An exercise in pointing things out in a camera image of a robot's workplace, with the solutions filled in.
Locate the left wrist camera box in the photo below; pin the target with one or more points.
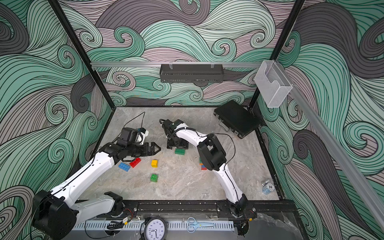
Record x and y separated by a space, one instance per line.
130 136

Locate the aluminium back rail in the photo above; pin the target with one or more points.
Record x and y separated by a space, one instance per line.
138 64

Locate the red long lego brick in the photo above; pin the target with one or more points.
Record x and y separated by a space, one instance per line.
135 162

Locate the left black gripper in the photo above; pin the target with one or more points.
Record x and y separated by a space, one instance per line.
146 149

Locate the white slotted cable duct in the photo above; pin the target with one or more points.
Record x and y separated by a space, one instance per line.
172 226

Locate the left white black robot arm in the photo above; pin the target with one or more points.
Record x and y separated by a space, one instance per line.
56 212

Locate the light blue lego brick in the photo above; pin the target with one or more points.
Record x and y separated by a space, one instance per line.
124 167

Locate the light blue scissors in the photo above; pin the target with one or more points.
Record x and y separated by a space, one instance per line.
193 225

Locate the yellow square lego brick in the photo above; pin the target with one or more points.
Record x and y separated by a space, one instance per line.
154 163

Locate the clear plastic wall holder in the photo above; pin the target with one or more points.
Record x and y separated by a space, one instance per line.
273 83

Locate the white analog clock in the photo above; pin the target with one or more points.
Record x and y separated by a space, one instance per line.
155 229

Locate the black briefcase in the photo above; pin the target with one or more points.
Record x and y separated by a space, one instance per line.
237 119

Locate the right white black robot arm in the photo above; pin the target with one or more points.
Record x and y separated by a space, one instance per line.
213 157

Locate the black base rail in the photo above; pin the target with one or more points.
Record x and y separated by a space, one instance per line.
209 208

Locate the green square lego brick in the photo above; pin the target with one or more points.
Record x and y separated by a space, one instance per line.
154 178

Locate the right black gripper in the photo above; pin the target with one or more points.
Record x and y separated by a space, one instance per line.
169 144

